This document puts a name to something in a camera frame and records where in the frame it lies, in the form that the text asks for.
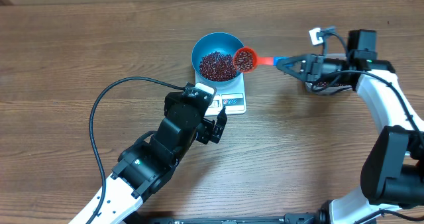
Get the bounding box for white digital kitchen scale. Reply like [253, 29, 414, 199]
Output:
[195, 72, 246, 116]

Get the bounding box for clear plastic container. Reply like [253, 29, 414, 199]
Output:
[304, 82, 352, 95]

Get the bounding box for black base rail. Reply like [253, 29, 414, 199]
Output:
[123, 213, 329, 224]

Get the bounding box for black cable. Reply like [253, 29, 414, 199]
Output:
[85, 76, 186, 224]
[309, 25, 424, 145]

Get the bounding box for red beans in bowl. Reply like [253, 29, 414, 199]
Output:
[199, 52, 237, 82]

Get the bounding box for red measuring scoop blue handle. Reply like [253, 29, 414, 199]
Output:
[233, 47, 280, 73]

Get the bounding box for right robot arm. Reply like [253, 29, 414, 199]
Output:
[274, 28, 423, 223]

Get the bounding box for blue bowl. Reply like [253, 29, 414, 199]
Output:
[191, 32, 244, 87]

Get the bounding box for right black cable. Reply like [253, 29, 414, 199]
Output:
[309, 25, 424, 145]

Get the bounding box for red beans in scoop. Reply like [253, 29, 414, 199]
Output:
[233, 50, 254, 72]

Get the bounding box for left black cable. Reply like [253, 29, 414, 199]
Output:
[85, 76, 186, 224]

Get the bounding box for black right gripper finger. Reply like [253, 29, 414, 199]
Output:
[276, 54, 308, 67]
[278, 65, 307, 82]

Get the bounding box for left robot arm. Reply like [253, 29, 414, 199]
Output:
[72, 89, 227, 223]

